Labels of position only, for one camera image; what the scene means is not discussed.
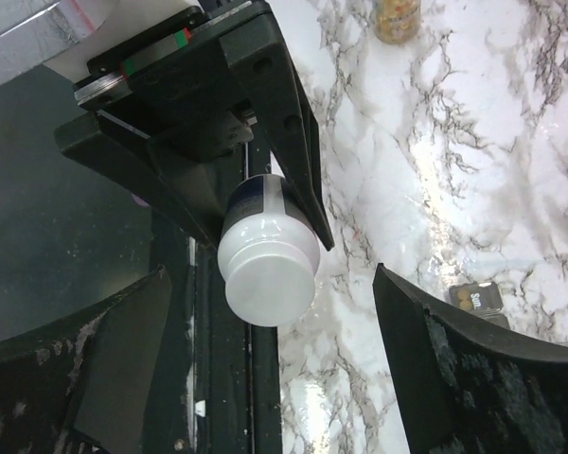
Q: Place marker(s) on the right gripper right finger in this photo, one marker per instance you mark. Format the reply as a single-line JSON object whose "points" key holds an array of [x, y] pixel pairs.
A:
{"points": [[465, 385]]}

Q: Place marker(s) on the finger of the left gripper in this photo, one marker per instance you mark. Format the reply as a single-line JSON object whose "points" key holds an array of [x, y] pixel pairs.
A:
{"points": [[174, 187], [293, 142]]}

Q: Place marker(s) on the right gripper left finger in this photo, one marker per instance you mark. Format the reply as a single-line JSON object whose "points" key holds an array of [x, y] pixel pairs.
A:
{"points": [[82, 384]]}

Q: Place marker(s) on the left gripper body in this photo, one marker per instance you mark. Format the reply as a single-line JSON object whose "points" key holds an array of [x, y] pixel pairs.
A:
{"points": [[198, 82]]}

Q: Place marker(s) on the grey weekly pill organizer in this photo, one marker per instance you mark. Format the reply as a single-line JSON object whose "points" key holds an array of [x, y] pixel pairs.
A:
{"points": [[483, 300]]}

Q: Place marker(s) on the white pill bottle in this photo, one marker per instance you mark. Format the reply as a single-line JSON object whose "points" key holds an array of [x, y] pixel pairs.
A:
{"points": [[268, 254]]}

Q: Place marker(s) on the amber capsule bottle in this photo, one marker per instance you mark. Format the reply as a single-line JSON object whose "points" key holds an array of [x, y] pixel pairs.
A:
{"points": [[396, 21]]}

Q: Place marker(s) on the black front rail frame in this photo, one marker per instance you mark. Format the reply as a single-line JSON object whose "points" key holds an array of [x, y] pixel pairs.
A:
{"points": [[216, 383]]}

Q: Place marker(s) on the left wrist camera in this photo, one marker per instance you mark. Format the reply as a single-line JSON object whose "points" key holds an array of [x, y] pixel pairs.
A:
{"points": [[34, 32]]}

